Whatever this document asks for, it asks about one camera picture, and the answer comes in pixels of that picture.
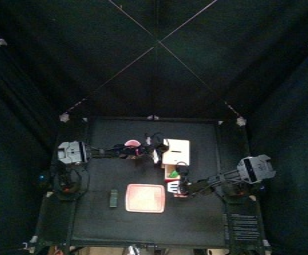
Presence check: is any red-fronted wooden drawer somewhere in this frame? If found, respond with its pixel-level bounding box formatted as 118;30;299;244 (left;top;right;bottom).
164;164;182;184

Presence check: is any red plastic cup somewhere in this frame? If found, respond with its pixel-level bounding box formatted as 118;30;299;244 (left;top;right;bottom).
123;139;143;150

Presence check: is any peach rectangular tray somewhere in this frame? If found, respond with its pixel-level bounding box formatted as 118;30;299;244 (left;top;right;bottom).
125;183;166;214

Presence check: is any dark green block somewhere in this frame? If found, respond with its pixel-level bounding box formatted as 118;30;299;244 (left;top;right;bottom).
109;188;119;209

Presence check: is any black cable bundle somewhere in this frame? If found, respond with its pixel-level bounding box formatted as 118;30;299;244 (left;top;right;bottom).
48;162;91;202

